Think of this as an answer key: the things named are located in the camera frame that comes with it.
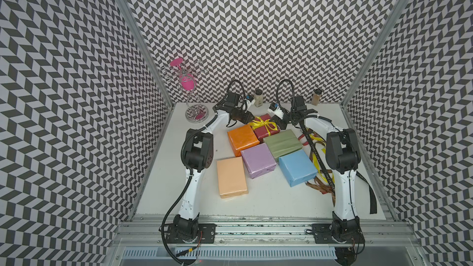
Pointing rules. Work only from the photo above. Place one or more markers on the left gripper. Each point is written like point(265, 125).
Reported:
point(247, 115)

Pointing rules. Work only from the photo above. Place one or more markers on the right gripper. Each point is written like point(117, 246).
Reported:
point(282, 125)

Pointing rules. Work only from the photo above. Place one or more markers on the yellow ribbon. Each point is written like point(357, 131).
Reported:
point(317, 162)
point(264, 123)

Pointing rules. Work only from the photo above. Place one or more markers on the maroon gift box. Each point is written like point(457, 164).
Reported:
point(266, 129)

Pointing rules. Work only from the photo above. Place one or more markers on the green gift box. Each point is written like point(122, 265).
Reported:
point(283, 143)

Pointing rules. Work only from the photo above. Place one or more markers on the orange gift box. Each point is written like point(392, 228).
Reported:
point(242, 138)

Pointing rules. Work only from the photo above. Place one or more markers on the purple gift box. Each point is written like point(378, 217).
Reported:
point(258, 160)

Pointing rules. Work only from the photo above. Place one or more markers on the blue gift box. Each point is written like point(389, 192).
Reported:
point(297, 168)

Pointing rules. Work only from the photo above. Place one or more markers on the peach gift box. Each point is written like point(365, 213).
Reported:
point(231, 178)

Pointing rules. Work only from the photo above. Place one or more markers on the brown ribbon of purple box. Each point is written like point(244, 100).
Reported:
point(321, 186)

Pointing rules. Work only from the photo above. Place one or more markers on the black printed ribbon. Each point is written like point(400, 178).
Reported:
point(331, 179)

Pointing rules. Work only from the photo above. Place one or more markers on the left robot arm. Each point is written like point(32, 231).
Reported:
point(197, 155)

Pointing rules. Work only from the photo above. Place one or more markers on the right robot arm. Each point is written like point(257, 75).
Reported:
point(342, 158)

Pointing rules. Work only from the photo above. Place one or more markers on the white spice shaker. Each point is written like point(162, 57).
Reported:
point(258, 97)

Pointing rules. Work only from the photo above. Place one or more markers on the brown spice shaker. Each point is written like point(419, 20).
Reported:
point(316, 97)

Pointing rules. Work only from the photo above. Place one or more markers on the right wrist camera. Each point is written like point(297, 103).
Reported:
point(276, 110)

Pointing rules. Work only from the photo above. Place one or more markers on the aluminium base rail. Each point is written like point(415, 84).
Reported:
point(269, 231)

